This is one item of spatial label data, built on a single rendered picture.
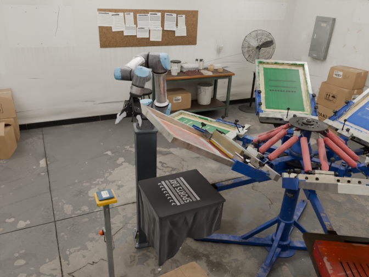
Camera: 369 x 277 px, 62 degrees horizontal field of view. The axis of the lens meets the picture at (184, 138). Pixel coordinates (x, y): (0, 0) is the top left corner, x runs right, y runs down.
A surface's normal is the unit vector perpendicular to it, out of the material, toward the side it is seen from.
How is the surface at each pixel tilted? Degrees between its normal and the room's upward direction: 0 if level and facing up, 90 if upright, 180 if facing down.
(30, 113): 90
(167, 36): 90
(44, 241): 0
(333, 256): 0
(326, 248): 0
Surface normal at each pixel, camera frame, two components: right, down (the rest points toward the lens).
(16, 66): 0.43, 0.40
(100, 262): 0.04, -0.90
